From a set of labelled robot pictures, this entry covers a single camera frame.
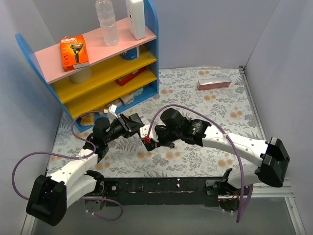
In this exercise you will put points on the orange razor box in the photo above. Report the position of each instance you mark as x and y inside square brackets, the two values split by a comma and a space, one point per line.
[73, 52]

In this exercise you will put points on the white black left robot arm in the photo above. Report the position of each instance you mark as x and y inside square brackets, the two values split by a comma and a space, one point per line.
[52, 195]

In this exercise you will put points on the white plastic bottle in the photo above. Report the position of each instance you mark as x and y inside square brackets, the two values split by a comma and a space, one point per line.
[135, 11]

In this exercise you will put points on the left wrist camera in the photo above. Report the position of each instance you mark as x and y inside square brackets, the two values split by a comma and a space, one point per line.
[111, 112]

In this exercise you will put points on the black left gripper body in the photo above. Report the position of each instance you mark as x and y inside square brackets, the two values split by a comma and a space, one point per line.
[126, 123]

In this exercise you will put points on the red flat box on shelf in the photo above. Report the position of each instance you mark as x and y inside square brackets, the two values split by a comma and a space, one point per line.
[127, 78]

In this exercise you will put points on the red silver long box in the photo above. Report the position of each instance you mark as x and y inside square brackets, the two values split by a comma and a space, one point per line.
[213, 83]

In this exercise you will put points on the white remote control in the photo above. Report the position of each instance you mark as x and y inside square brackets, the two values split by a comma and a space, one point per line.
[145, 121]

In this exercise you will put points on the black TV remote control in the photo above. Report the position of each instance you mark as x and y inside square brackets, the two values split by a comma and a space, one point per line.
[149, 145]

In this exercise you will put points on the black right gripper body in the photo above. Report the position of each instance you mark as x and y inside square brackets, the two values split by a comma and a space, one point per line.
[157, 134]

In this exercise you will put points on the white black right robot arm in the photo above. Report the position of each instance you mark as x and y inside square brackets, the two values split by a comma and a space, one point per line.
[269, 160]

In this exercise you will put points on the aluminium table edge rail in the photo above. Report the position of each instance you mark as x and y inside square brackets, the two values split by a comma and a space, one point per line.
[251, 101]

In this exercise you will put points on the teal soap pack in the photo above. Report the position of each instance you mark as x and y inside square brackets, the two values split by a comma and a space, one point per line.
[138, 91]

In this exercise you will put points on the white orange soap pack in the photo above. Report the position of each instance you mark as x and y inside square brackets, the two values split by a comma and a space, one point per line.
[127, 99]

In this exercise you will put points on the blue white cylindrical can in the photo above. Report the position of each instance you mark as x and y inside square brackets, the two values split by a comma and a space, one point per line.
[131, 54]

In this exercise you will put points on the clear plastic water bottle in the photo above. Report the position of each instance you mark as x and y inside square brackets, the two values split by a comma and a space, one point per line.
[107, 20]

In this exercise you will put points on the yellow pack on shelf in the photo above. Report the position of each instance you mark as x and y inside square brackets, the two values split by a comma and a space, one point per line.
[87, 119]

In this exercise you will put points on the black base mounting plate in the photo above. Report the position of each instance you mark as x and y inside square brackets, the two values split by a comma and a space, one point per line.
[162, 190]

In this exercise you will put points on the blue shelf unit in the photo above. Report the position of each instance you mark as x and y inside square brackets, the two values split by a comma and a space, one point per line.
[106, 64]

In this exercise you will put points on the beige cylindrical container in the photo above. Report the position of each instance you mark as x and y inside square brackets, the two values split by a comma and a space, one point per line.
[82, 76]

